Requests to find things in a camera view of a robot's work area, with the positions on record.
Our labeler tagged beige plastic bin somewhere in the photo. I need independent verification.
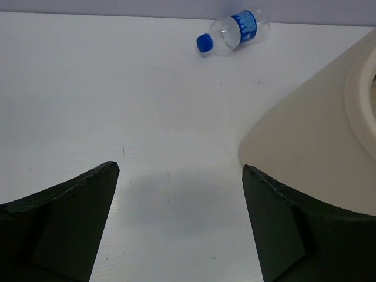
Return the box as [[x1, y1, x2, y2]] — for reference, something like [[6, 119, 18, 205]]
[[239, 31, 375, 215]]

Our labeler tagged blue cap bottle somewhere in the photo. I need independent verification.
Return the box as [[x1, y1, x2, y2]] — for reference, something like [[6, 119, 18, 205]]
[[196, 7, 271, 56]]

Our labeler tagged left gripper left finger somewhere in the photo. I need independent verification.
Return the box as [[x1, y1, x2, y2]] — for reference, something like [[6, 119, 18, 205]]
[[1, 162, 120, 281]]

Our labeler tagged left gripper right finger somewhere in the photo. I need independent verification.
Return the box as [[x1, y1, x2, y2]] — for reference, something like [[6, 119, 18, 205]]
[[242, 165, 375, 281]]

